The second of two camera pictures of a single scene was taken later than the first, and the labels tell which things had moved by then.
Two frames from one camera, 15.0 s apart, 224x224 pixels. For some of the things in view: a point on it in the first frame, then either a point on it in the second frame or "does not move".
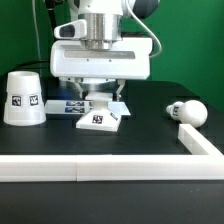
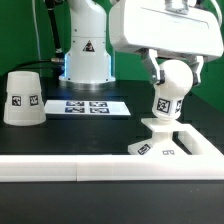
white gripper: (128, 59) -> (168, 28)
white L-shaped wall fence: (206, 162) does not move
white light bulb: (191, 112) -> (169, 96)
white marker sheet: (79, 107) does not move
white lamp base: (100, 118) -> (162, 142)
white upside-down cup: (24, 104) does not move
